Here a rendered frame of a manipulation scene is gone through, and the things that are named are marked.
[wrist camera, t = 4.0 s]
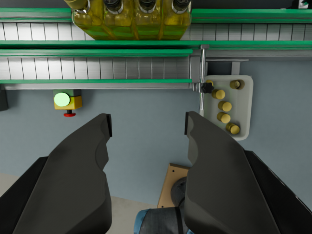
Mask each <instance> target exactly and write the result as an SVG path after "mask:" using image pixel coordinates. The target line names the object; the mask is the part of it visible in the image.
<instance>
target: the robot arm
mask: <svg viewBox="0 0 312 234"><path fill-rule="evenodd" d="M184 135H187V137H188V138H189V146H188V159H189V160H190V162H191V163H192V165H193V166H192V167H191V168H190V169H189V170H188V173H187V176H186V177H183V178H180V179H179V180H177V181H176V182H175V183H174V184H173V186H172V188H171V192H170V194H171V200H172V202H173V204H174V206H175V207H168V208H154V209H152V208H149V209H146V210H141V211H139V212H138V214H137V216H136V219H135V224H134V234H312V211H311V210H310V209H309V208H308V207H307V206H306V205H305V204H304V203H303V202H302V201H301V200H300V199H299V198H298V197H297V196H296V195H295V194H294V193H293V192H292V191H291V190H290V189H289V188H288V187H287V186H286V185H285V184H284V183H283V182H282V181H281V179H280V178H279V177H278V176H277V175H276V174H275V173H274V172H273V171H272V170H271V169H270V168H269V167H268V166H267V165H266V164H265V163H264V162H263V161H262V160H261V159H260V158H259V157H258V156H257V155H256V154H255V153H254V152H253V151H250V150H245V149H244V148H243V147H242V146H241V145H240V144H239V143H238V142H237V141H236V140H235V139H234V138H232V137H231V136H230V135H229V134H228V133H227V132H225V131H224V130H223V129H221V128H220V127H218V126H217V125H215V124H214V123H212V122H211V121H209V120H207V119H206V118H204V117H203V116H201V115H200V114H198V113H197V112H195V111H189V112H186V115H185V132H184ZM110 137H112V122H111V114H106V113H101V114H99V115H98V116H96V117H95V118H93V119H92V120H90V121H89V122H87V123H86V124H84V125H83V126H81V127H80V128H79V129H77V130H76V131H74V132H73V133H71V134H70V135H69V136H68V137H66V138H65V139H64V140H63V141H62V142H61V143H60V144H59V145H58V146H57V147H56V148H55V149H54V150H53V151H52V152H51V153H50V154H49V155H48V156H45V157H39V158H38V159H37V160H36V161H35V162H34V163H33V164H32V166H31V167H30V168H29V169H28V170H27V171H26V172H25V173H24V174H23V175H22V176H21V177H20V178H19V179H18V180H17V181H16V182H15V183H14V184H13V185H12V186H11V187H10V188H9V189H8V190H7V191H6V192H5V193H4V194H3V195H2V196H1V197H0V234H105V233H107V232H108V230H109V229H110V227H111V224H112V210H111V196H110V192H109V187H108V183H107V178H106V174H105V173H104V172H103V169H104V167H105V165H106V164H107V162H108V160H109V157H108V151H107V146H106V144H107V142H108V140H109V139H110Z"/></svg>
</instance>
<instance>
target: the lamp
mask: <svg viewBox="0 0 312 234"><path fill-rule="evenodd" d="M54 101H55V103H56V104H57V105H58V106H67V105H68V104H69V103H70V101H71V98H70V96H69V95H68V94H67V93H64V92H62V93H59V94H57V95H56V96H55V98H54Z"/></svg>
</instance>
